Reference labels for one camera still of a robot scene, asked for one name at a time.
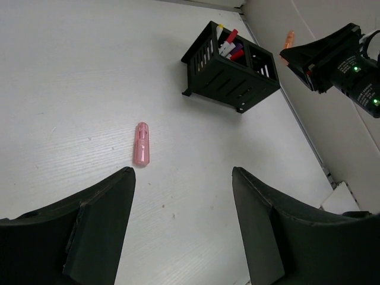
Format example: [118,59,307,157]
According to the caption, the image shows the orange highlighter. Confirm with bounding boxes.
[280,30,295,65]

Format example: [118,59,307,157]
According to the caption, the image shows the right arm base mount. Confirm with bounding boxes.
[321,182,360,214]

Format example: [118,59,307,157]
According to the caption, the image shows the aluminium rail right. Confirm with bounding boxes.
[239,5,337,190]

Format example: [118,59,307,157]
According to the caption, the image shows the blue capped marker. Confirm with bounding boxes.
[218,41,236,57]

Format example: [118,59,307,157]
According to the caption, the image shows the red capped marker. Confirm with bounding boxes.
[228,50,244,61]

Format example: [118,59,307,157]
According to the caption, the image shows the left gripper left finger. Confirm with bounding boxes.
[1,167,136,284]

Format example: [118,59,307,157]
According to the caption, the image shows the pink highlighter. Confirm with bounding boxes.
[133,122,150,167]

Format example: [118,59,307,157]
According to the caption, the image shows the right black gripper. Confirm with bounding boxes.
[280,23,379,118]

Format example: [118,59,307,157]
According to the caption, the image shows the long red marker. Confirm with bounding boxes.
[226,29,238,46]

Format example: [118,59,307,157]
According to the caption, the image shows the yellow capped marker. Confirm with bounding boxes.
[216,24,224,41]

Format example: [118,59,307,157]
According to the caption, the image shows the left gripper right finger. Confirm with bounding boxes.
[232,167,379,284]

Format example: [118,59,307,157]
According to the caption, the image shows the purple capped marker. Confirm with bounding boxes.
[231,43,243,55]

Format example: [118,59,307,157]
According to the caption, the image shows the black slatted pen holder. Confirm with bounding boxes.
[181,21,280,113]

